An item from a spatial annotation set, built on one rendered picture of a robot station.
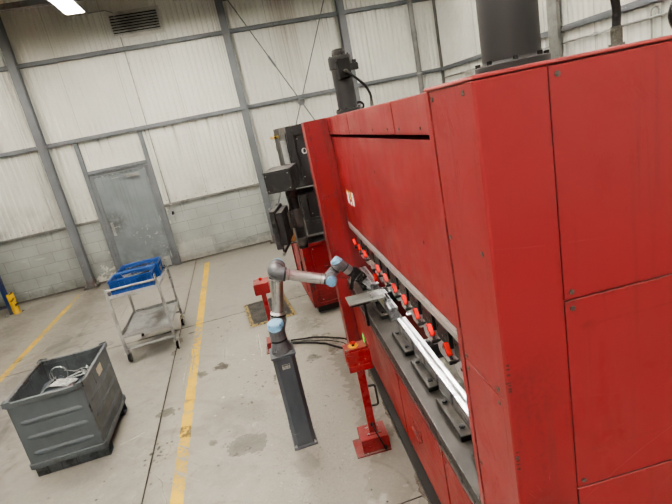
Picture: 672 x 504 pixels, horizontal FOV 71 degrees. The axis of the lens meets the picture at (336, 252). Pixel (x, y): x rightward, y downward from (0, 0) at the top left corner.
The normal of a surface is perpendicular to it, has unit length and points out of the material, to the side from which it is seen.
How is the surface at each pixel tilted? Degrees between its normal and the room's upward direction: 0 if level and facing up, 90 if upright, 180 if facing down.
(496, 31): 90
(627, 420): 90
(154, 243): 90
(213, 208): 90
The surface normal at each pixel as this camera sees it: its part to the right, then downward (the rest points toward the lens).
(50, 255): 0.23, 0.22
